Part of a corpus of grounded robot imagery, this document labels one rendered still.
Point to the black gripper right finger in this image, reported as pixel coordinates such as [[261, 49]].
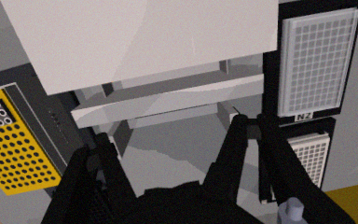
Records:
[[299, 200]]

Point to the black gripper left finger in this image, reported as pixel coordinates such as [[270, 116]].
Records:
[[72, 199]]

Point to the black assay plate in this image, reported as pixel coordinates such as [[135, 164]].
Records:
[[101, 211]]

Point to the white multi-well assay plate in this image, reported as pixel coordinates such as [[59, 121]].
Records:
[[315, 55]]

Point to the grey bench mat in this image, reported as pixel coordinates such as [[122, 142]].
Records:
[[172, 153]]

